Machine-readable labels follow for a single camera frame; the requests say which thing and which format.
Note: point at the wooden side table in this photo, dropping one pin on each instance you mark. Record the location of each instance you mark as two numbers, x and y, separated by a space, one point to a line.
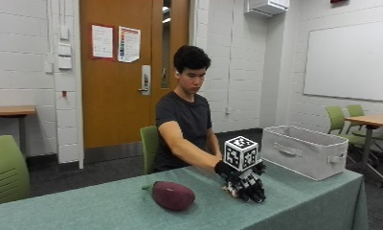
11 111

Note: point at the white wall switch box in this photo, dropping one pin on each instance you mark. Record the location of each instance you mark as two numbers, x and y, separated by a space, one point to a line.
64 48

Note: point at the grey fabric storage bin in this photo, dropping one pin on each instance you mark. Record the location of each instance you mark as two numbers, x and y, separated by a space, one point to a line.
303 151

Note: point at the white paper notice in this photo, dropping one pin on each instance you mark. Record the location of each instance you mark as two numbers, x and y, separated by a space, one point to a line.
101 41

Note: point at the red wall pull station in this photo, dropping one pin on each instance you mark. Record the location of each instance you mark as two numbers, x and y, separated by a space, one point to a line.
64 93

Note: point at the whiteboard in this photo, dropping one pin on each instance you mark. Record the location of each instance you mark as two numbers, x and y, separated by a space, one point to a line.
351 60

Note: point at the green tablecloth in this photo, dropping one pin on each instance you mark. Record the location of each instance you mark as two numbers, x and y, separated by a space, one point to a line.
178 204

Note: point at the white marker cube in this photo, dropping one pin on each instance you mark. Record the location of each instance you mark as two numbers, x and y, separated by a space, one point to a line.
241 153

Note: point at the the person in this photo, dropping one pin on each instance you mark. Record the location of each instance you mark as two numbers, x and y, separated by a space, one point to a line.
182 118

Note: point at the colourful paper poster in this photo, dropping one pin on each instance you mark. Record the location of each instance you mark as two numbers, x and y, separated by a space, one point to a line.
129 44

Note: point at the purple eggplant soft toy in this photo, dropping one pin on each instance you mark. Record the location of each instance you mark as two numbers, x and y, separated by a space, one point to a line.
172 195

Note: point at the white wall unit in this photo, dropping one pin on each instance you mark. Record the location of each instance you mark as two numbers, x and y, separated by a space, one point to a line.
266 7

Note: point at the green chair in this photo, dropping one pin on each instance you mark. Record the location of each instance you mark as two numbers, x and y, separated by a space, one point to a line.
340 126
4 169
361 121
149 147

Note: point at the wooden door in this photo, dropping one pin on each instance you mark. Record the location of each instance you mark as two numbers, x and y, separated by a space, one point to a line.
118 73

